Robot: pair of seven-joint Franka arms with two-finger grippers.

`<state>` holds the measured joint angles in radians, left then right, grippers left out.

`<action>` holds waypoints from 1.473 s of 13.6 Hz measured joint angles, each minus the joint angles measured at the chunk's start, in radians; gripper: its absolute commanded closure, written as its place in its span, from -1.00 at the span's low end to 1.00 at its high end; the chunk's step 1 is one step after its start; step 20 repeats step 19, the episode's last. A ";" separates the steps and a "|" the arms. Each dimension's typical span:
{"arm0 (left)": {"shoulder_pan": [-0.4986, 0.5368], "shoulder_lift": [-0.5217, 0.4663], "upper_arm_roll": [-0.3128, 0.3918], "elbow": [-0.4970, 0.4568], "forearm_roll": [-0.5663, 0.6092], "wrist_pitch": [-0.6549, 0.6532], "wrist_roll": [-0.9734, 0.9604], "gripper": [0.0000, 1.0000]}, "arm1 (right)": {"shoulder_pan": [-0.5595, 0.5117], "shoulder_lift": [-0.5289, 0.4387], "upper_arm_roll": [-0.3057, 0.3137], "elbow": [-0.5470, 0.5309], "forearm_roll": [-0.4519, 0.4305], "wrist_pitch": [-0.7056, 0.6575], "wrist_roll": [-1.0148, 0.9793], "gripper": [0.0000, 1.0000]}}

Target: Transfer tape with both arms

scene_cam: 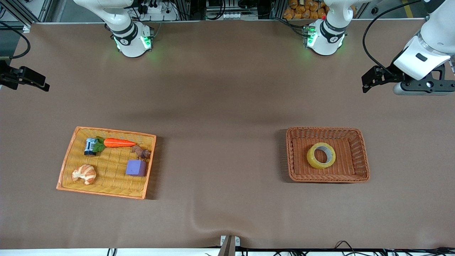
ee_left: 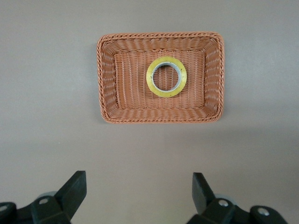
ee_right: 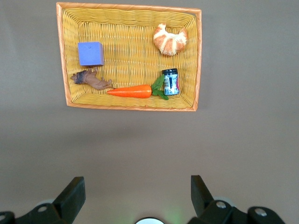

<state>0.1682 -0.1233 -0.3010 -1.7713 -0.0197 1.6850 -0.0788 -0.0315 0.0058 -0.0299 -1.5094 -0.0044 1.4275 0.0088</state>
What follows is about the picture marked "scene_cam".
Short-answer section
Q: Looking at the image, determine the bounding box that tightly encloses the brown table cover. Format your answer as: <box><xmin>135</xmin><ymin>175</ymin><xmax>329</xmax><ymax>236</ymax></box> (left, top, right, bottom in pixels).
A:
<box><xmin>0</xmin><ymin>20</ymin><xmax>455</xmax><ymax>249</ymax></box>

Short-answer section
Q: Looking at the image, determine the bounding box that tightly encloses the aluminium frame profile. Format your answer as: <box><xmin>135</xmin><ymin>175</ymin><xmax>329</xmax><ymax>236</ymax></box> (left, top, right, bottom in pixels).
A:
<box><xmin>0</xmin><ymin>0</ymin><xmax>54</xmax><ymax>30</ymax></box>

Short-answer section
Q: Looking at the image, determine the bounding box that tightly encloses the white power strip with plugs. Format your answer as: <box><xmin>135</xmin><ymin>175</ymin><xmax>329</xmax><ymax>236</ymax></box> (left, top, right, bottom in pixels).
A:
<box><xmin>139</xmin><ymin>0</ymin><xmax>178</xmax><ymax>21</ymax></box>

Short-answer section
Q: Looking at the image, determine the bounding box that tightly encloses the small blue can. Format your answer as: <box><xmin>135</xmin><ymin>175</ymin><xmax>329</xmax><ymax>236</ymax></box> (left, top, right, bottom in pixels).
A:
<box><xmin>84</xmin><ymin>138</ymin><xmax>98</xmax><ymax>156</ymax></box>

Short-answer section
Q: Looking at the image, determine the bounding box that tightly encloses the small brown toy figure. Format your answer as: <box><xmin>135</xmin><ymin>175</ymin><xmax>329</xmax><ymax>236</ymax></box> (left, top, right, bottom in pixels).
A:
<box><xmin>131</xmin><ymin>144</ymin><xmax>151</xmax><ymax>159</ymax></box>

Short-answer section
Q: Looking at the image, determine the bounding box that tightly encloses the pile of orange pastries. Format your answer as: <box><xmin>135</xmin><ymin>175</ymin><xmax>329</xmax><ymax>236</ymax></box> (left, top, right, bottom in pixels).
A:
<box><xmin>283</xmin><ymin>0</ymin><xmax>329</xmax><ymax>20</ymax></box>

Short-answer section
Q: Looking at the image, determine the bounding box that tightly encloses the tangled black cable loop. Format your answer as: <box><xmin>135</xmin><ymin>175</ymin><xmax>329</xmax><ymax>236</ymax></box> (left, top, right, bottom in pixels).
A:
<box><xmin>331</xmin><ymin>241</ymin><xmax>360</xmax><ymax>256</ymax></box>

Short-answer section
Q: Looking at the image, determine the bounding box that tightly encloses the toy croissant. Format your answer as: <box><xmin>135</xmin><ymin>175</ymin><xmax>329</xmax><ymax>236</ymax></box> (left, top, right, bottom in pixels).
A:
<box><xmin>71</xmin><ymin>164</ymin><xmax>97</xmax><ymax>185</ymax></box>

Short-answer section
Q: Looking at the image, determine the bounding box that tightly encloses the grey metal post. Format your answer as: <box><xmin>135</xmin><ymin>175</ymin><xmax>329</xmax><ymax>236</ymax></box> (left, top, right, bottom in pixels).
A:
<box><xmin>217</xmin><ymin>235</ymin><xmax>236</xmax><ymax>256</ymax></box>

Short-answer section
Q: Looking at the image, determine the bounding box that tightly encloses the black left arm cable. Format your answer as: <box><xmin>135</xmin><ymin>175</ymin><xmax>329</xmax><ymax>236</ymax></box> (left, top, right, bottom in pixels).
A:
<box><xmin>362</xmin><ymin>0</ymin><xmax>424</xmax><ymax>75</ymax></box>

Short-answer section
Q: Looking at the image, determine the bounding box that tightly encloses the yellow tape roll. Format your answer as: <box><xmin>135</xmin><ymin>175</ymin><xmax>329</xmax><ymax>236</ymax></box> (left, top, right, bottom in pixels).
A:
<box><xmin>306</xmin><ymin>142</ymin><xmax>336</xmax><ymax>170</ymax></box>

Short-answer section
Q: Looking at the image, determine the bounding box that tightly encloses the purple block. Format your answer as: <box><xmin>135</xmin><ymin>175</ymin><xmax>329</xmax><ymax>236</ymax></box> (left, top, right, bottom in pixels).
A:
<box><xmin>125</xmin><ymin>160</ymin><xmax>148</xmax><ymax>177</ymax></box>

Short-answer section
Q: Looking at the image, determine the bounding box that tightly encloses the long black cable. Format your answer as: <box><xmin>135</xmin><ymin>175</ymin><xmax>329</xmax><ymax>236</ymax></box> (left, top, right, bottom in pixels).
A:
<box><xmin>242</xmin><ymin>247</ymin><xmax>455</xmax><ymax>256</ymax></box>

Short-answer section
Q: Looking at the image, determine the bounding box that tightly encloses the white edge bracket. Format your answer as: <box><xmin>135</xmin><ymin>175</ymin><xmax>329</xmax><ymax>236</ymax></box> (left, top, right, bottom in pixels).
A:
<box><xmin>220</xmin><ymin>235</ymin><xmax>241</xmax><ymax>248</ymax></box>

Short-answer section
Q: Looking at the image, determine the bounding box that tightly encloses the orange toy carrot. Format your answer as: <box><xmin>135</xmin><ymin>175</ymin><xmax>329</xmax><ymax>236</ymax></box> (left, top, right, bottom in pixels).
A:
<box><xmin>93</xmin><ymin>136</ymin><xmax>137</xmax><ymax>153</ymax></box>

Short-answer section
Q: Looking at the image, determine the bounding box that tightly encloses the brown wicker basket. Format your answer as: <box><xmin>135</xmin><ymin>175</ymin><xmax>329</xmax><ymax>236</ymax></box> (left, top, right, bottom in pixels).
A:
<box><xmin>286</xmin><ymin>127</ymin><xmax>370</xmax><ymax>184</ymax></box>

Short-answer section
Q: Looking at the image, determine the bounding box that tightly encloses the yellow wicker tray orange rim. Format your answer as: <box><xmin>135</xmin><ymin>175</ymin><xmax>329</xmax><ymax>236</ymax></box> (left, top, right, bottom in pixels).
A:
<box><xmin>56</xmin><ymin>126</ymin><xmax>157</xmax><ymax>200</ymax></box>

